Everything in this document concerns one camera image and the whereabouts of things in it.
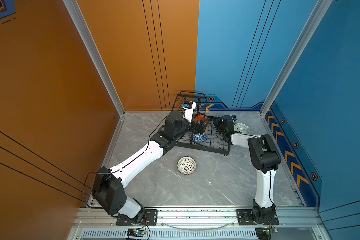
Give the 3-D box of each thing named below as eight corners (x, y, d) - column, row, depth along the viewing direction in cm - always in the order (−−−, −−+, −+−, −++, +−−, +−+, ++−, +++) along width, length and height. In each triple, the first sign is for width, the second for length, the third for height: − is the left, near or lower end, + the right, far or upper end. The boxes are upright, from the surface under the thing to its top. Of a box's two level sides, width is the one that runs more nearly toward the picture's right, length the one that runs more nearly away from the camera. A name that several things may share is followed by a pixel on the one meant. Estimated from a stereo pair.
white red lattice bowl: (177, 174, 89) (176, 171, 85) (177, 160, 95) (177, 156, 92) (196, 174, 89) (197, 171, 85) (195, 159, 95) (196, 156, 92)
